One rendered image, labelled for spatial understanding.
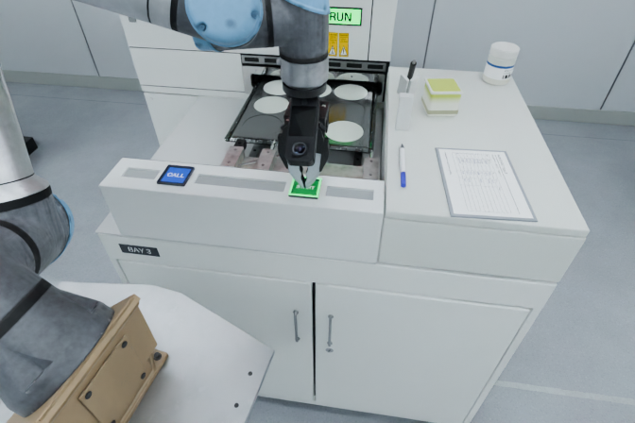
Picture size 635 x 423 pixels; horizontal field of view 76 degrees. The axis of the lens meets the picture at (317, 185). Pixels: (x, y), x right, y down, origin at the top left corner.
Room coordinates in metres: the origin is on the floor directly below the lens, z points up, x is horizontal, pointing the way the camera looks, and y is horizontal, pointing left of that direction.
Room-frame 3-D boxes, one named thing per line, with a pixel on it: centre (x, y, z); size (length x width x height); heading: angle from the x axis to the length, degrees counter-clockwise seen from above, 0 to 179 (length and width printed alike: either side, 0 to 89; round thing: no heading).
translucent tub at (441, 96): (0.88, -0.30, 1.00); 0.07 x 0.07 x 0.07; 1
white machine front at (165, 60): (1.21, 0.19, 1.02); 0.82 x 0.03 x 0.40; 82
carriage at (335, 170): (0.74, 0.04, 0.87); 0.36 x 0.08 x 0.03; 82
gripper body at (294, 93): (0.61, 0.02, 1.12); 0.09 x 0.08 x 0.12; 172
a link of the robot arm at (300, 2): (0.60, 0.02, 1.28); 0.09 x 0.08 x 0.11; 99
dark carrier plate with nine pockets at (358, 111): (1.01, 0.02, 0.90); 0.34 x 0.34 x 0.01; 82
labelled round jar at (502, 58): (1.04, -0.49, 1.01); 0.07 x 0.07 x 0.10
